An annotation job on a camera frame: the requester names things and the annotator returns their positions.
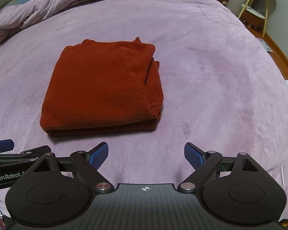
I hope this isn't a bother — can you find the red knitted sweater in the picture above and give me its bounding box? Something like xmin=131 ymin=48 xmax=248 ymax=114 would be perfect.
xmin=40 ymin=39 xmax=164 ymax=136

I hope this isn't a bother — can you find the purple bed sheet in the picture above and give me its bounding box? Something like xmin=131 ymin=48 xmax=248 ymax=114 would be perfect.
xmin=0 ymin=0 xmax=288 ymax=214

